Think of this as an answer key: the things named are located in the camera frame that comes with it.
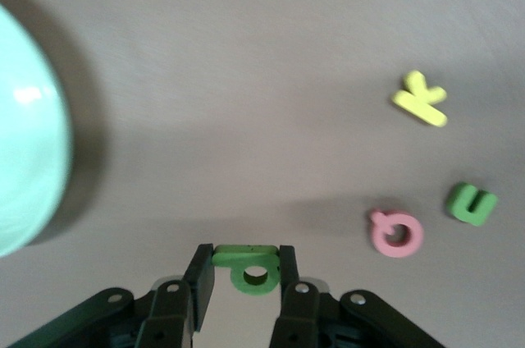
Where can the pink foam letter Q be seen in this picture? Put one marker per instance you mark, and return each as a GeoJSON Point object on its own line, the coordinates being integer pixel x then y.
{"type": "Point", "coordinates": [379, 237]}

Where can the green plate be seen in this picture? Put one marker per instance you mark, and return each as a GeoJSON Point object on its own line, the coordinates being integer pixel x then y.
{"type": "Point", "coordinates": [28, 138]}

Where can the brown table cover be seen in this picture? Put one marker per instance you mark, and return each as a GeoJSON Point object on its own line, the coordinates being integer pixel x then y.
{"type": "Point", "coordinates": [246, 77]}

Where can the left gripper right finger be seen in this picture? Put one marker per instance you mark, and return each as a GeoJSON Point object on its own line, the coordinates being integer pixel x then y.
{"type": "Point", "coordinates": [301, 311]}

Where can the yellow foam letter K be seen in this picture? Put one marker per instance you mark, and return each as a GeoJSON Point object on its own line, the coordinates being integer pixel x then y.
{"type": "Point", "coordinates": [418, 102]}

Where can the green foam letter u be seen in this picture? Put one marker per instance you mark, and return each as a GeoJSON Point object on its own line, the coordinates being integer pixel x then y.
{"type": "Point", "coordinates": [459, 200]}

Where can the green foam letter p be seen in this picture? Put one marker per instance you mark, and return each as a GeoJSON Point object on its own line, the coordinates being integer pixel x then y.
{"type": "Point", "coordinates": [242, 259]}

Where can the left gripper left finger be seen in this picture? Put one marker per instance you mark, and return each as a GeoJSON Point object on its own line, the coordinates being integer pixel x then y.
{"type": "Point", "coordinates": [172, 307]}

